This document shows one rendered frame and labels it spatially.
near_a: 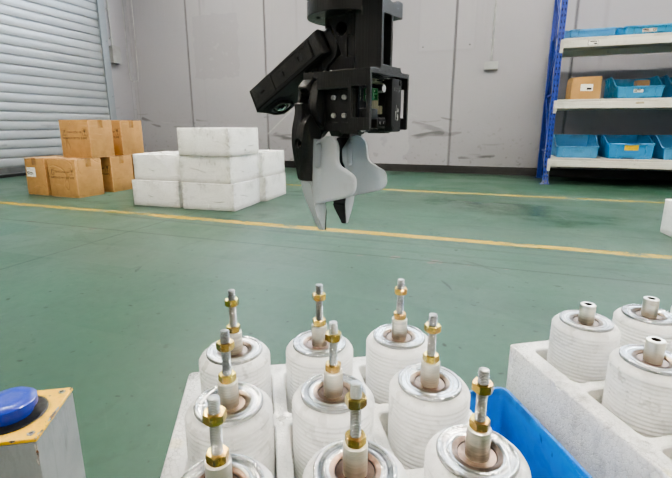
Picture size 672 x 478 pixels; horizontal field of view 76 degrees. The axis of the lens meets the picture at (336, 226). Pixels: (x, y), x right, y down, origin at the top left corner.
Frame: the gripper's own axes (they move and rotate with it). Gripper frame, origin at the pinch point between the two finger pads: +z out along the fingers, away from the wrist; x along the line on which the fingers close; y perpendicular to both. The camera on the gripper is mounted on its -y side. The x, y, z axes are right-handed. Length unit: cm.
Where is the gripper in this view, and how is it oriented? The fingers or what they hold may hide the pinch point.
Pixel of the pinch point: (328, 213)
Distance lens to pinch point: 45.7
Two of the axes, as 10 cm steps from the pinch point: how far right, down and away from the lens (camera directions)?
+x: 5.9, -1.8, 7.9
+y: 8.1, 1.3, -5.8
